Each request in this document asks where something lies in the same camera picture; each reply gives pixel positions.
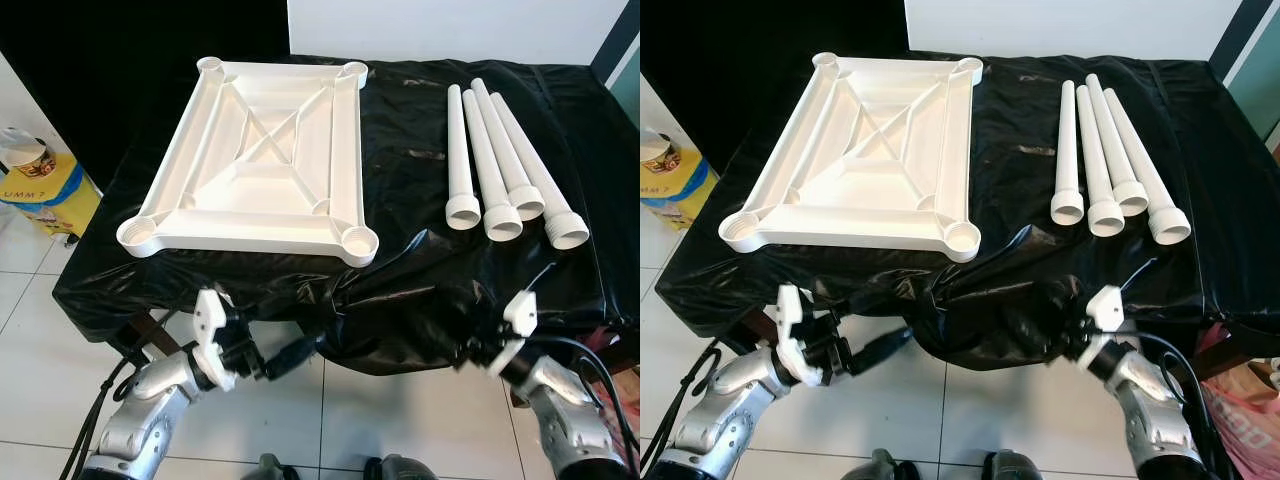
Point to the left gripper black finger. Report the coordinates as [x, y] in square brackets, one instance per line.
[883, 350]
[292, 355]

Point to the white plastic table leg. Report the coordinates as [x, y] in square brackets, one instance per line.
[460, 150]
[505, 140]
[1096, 165]
[535, 165]
[1066, 150]
[1143, 160]
[1112, 135]
[490, 170]

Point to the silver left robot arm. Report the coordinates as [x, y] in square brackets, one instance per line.
[150, 410]
[730, 410]

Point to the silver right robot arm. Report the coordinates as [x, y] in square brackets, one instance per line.
[560, 410]
[1150, 410]

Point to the brown wooden table leg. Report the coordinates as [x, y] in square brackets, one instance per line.
[768, 325]
[150, 332]

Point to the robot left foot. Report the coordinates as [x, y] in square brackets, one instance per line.
[275, 470]
[890, 467]

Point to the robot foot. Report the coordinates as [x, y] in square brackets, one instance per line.
[1012, 468]
[400, 470]
[275, 470]
[890, 467]

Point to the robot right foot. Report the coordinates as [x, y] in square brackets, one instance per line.
[1012, 468]
[400, 470]

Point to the pink plastic bag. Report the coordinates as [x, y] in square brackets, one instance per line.
[1245, 420]

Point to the yellow carton box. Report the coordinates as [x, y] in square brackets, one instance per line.
[680, 195]
[50, 200]

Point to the black plastic cover sheet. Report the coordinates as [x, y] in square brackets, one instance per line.
[405, 120]
[1015, 120]

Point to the printed paper cup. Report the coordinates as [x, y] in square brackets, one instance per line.
[25, 152]
[660, 150]

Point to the black door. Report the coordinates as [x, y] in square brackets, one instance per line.
[100, 60]
[760, 60]

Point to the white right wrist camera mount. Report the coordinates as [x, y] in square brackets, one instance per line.
[520, 310]
[1105, 305]

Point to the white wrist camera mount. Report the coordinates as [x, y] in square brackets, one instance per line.
[210, 315]
[790, 310]
[520, 310]
[1105, 305]

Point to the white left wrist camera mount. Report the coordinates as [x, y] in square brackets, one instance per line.
[210, 315]
[790, 310]

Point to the dark grey frame post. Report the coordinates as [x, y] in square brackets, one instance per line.
[612, 40]
[1240, 35]

